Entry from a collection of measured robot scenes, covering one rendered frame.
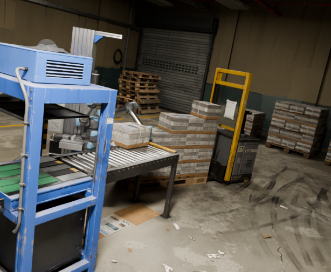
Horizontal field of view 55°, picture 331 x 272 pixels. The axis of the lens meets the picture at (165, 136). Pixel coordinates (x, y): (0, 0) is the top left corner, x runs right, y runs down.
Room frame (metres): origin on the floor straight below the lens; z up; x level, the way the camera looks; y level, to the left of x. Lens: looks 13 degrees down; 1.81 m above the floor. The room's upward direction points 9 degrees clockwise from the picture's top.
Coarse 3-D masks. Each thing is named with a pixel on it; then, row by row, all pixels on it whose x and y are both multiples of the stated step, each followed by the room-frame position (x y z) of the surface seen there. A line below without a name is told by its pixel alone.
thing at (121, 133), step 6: (114, 126) 3.56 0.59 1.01; (120, 126) 3.51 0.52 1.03; (126, 126) 3.55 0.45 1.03; (132, 126) 3.62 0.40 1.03; (114, 132) 3.57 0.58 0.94; (120, 132) 3.51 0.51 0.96; (126, 132) 3.45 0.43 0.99; (132, 132) 3.46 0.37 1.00; (138, 132) 3.55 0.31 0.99; (114, 138) 3.56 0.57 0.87; (120, 138) 3.51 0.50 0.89; (126, 138) 3.46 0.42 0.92; (132, 138) 3.48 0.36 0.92; (126, 144) 3.45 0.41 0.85; (132, 144) 3.50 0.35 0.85
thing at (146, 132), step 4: (136, 124) 3.76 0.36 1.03; (140, 124) 3.80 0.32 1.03; (144, 128) 3.64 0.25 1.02; (148, 128) 3.69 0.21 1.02; (144, 132) 3.65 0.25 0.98; (148, 132) 3.70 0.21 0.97; (144, 136) 3.66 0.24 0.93; (148, 136) 3.71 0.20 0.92; (144, 140) 3.67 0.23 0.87; (148, 140) 3.73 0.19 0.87
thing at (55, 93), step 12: (0, 72) 2.29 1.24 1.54; (0, 84) 2.03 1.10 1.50; (12, 84) 1.95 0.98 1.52; (24, 84) 1.88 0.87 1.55; (36, 84) 1.98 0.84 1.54; (48, 84) 2.07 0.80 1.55; (60, 84) 2.18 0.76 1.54; (72, 84) 2.30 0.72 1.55; (12, 96) 1.95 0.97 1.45; (48, 96) 1.90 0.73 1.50; (60, 96) 1.97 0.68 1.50; (72, 96) 2.05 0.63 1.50; (84, 96) 2.13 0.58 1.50; (96, 96) 2.22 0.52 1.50; (108, 96) 2.31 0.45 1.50
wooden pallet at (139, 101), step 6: (138, 90) 10.52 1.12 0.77; (144, 90) 10.75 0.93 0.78; (150, 90) 11.05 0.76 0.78; (156, 90) 11.37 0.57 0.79; (138, 96) 10.55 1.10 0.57; (144, 96) 10.90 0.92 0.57; (150, 96) 11.21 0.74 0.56; (156, 96) 11.49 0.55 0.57; (138, 102) 10.49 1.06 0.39; (144, 102) 10.64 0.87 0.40; (150, 102) 10.94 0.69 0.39; (156, 102) 11.25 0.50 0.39; (138, 108) 10.47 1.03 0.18; (156, 108) 11.36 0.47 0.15
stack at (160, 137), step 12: (156, 132) 4.42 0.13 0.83; (168, 132) 4.56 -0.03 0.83; (168, 144) 4.46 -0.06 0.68; (180, 144) 4.59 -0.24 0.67; (192, 144) 4.73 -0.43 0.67; (180, 156) 4.60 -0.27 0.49; (192, 156) 4.76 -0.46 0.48; (168, 168) 4.50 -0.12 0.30; (180, 168) 4.64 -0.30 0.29; (192, 168) 4.78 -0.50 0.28; (120, 180) 4.45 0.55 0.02; (156, 180) 4.43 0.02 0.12; (168, 180) 4.53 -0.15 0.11; (192, 180) 4.81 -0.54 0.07
